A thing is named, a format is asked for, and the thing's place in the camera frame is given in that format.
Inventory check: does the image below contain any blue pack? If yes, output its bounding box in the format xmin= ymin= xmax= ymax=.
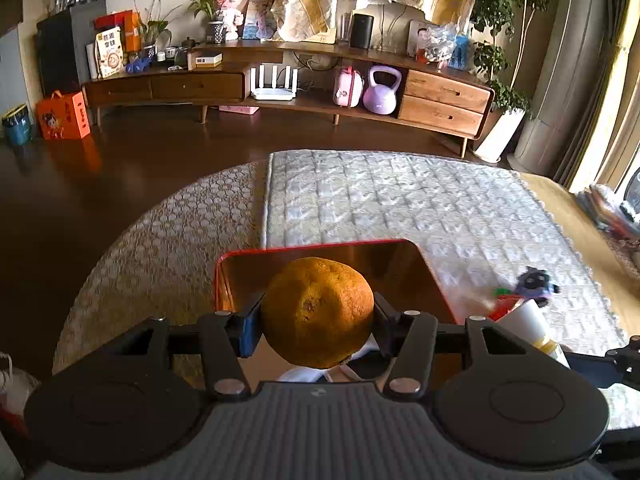
xmin=450 ymin=35 xmax=473 ymax=71

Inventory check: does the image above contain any tall orange box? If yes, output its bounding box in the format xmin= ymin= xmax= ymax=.
xmin=122 ymin=11 xmax=142 ymax=53

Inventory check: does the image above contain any white quilted mat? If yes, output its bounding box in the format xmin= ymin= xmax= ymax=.
xmin=261 ymin=150 xmax=628 ymax=348

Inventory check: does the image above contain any wooden TV cabinet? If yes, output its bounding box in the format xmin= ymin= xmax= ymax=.
xmin=80 ymin=40 xmax=496 ymax=158

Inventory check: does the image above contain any clear bag of toys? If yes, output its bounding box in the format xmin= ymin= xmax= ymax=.
xmin=415 ymin=22 xmax=458 ymax=68

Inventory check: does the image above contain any tall white planter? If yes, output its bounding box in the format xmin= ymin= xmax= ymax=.
xmin=474 ymin=107 xmax=527 ymax=163

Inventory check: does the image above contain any potted orchid plant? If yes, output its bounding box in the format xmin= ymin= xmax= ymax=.
xmin=180 ymin=0 xmax=231 ymax=43

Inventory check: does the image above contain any white paper cup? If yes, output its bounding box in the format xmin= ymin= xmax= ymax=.
xmin=492 ymin=300 xmax=551 ymax=348

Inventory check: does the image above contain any orange fruit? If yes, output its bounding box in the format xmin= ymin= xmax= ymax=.
xmin=260 ymin=256 xmax=376 ymax=368

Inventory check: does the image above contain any white bag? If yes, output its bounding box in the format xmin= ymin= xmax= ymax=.
xmin=0 ymin=355 xmax=41 ymax=436

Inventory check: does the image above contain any silver bottle with yellow label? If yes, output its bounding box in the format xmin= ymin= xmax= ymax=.
xmin=532 ymin=337 xmax=571 ymax=368

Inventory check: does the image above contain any small potted plant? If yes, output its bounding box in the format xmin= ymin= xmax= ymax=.
xmin=135 ymin=0 xmax=173 ymax=61

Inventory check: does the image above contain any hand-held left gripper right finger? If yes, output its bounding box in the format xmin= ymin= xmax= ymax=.
xmin=372 ymin=292 xmax=546 ymax=397

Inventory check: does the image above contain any grey column air conditioner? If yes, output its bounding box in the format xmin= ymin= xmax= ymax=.
xmin=507 ymin=0 xmax=631 ymax=176

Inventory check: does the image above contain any red flat box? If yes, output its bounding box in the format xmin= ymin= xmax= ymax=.
xmin=95 ymin=11 xmax=133 ymax=31

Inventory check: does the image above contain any photo frame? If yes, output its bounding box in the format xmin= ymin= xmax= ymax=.
xmin=407 ymin=20 xmax=431 ymax=58

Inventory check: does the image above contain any pile of bags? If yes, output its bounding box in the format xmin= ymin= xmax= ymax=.
xmin=575 ymin=182 xmax=640 ymax=241

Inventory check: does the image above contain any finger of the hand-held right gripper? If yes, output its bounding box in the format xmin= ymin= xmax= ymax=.
xmin=605 ymin=337 xmax=640 ymax=376

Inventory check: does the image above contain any black speaker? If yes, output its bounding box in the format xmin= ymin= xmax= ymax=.
xmin=349 ymin=12 xmax=375 ymax=50

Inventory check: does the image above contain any blue bucket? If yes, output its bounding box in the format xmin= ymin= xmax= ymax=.
xmin=1 ymin=105 xmax=33 ymax=147

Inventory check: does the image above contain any red tray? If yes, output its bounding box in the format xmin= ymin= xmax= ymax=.
xmin=214 ymin=239 xmax=457 ymax=361

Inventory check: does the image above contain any small white box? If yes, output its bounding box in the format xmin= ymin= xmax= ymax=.
xmin=187 ymin=52 xmax=223 ymax=71

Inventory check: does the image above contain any small pink suitcase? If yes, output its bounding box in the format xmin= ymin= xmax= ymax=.
xmin=333 ymin=66 xmax=365 ymax=108

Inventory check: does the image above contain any printed white snack box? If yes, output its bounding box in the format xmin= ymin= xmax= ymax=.
xmin=95 ymin=26 xmax=126 ymax=79

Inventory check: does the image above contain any purple toy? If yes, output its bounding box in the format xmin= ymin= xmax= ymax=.
xmin=515 ymin=266 xmax=561 ymax=308

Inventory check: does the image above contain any black cabinet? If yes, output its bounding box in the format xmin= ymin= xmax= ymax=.
xmin=36 ymin=0 xmax=108 ymax=98

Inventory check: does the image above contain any white curved plastic piece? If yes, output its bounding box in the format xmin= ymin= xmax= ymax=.
xmin=277 ymin=355 xmax=351 ymax=385

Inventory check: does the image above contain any doll figure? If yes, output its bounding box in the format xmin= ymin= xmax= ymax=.
xmin=220 ymin=0 xmax=247 ymax=41

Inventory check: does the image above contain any white router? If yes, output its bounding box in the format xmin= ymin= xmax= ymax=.
xmin=250 ymin=64 xmax=299 ymax=101

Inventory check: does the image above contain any purple kettlebell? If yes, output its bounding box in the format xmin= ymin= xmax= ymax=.
xmin=363 ymin=65 xmax=403 ymax=114

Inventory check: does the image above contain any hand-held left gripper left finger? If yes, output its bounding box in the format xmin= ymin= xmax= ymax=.
xmin=107 ymin=292 xmax=266 ymax=403

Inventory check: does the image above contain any lace tablecloth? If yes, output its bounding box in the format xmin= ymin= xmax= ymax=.
xmin=52 ymin=160 xmax=273 ymax=376

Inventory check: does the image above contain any green indoor tree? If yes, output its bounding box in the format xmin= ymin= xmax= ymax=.
xmin=470 ymin=0 xmax=561 ymax=111

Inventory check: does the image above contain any window curtain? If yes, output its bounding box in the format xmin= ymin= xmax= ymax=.
xmin=552 ymin=0 xmax=640 ymax=196

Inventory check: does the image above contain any pastel picture box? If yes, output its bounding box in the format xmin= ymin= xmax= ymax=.
xmin=242 ymin=0 xmax=277 ymax=41

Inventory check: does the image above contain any orange gift box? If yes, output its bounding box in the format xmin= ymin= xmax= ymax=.
xmin=36 ymin=91 xmax=92 ymax=141

